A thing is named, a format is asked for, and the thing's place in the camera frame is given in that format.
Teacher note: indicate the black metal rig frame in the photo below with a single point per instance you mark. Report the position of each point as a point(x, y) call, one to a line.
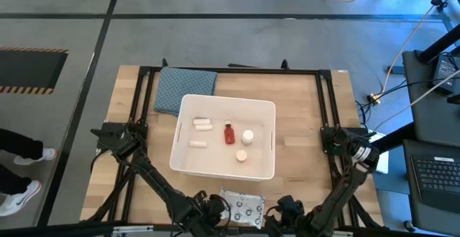
point(233, 70)

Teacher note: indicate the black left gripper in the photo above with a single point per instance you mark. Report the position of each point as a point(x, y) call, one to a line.
point(212, 208)

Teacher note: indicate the white gauze roll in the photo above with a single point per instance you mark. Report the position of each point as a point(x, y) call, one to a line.
point(201, 121)
point(203, 127)
point(198, 144)

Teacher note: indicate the black hazard striped floor mat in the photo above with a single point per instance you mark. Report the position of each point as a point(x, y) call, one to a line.
point(30, 70)

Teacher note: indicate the person's white shoe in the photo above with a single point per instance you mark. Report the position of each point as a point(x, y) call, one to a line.
point(43, 155)
point(21, 197)

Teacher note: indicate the small tan round cap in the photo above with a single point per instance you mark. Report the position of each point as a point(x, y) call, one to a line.
point(241, 156)

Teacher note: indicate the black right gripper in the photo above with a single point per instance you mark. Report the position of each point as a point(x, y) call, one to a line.
point(289, 210)

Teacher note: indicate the white perforated plastic basket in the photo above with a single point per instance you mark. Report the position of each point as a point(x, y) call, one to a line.
point(215, 165)

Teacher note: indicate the blue dotted cloth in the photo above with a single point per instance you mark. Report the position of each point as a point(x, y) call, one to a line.
point(179, 86)

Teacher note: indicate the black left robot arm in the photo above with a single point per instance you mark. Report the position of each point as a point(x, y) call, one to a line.
point(154, 176)

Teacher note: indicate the white flat box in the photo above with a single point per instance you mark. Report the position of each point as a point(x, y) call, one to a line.
point(384, 163)

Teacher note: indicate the black stand pole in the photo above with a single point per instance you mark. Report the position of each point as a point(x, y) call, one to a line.
point(440, 46)
point(395, 138)

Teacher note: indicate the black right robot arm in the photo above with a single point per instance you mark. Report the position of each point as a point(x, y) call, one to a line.
point(345, 186)

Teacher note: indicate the person's leg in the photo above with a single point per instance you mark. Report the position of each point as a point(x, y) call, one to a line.
point(9, 179)
point(18, 143)

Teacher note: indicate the clear printed plastic package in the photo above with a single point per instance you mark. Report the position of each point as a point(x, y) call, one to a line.
point(244, 204)

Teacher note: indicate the red medicine bottle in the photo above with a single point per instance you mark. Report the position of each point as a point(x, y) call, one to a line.
point(229, 135)

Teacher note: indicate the black power adapter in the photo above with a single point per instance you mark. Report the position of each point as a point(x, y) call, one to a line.
point(445, 72)

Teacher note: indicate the white pill bottle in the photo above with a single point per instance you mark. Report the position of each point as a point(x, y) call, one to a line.
point(247, 136)

